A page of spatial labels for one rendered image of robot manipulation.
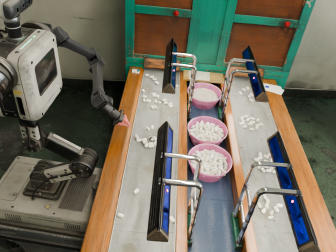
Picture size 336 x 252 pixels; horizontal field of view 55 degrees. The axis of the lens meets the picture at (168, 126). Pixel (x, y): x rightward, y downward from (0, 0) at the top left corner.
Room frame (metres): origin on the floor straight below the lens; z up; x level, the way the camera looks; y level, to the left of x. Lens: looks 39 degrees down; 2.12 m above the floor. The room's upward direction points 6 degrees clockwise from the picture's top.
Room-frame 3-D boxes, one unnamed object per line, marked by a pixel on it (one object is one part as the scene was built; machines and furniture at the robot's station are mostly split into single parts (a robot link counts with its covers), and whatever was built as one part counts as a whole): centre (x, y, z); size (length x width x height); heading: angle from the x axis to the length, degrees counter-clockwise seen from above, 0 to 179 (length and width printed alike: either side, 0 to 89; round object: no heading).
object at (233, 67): (2.38, -0.58, 0.83); 0.30 x 0.06 x 0.07; 91
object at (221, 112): (1.93, -0.45, 0.90); 0.20 x 0.19 x 0.45; 1
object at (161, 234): (0.96, 0.00, 1.08); 0.62 x 0.08 x 0.07; 1
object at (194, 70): (1.93, -0.05, 0.90); 0.20 x 0.19 x 0.45; 1
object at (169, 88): (1.93, 0.03, 1.08); 0.62 x 0.08 x 0.07; 1
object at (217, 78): (2.32, -0.25, 0.77); 0.33 x 0.15 x 0.01; 91
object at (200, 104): (2.10, -0.25, 0.72); 0.27 x 0.27 x 0.10
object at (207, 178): (1.38, -0.27, 0.72); 0.27 x 0.27 x 0.10
